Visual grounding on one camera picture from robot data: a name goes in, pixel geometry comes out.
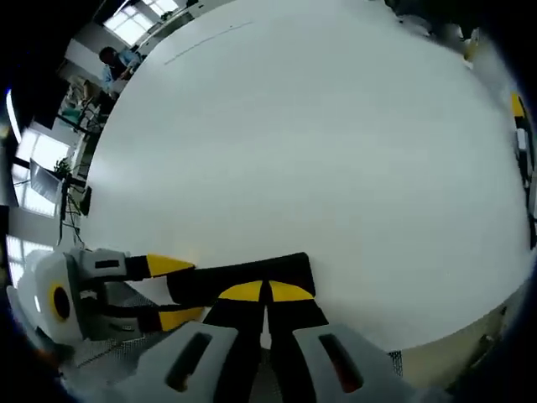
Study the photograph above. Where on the white mesh office chair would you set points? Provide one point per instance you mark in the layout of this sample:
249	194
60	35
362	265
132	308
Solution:
126	296

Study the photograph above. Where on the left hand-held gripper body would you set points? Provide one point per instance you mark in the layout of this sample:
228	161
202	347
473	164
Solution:
33	294

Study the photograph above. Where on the black remote control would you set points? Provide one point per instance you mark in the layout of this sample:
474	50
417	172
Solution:
251	270

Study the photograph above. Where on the small black device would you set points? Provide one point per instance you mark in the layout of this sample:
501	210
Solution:
86	200

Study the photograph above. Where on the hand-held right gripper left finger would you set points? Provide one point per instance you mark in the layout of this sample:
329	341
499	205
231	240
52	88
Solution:
197	361

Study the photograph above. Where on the black desk monitor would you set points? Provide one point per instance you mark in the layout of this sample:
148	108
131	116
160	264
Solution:
44	184

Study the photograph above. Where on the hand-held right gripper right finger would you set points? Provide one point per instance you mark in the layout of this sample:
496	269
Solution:
335	361

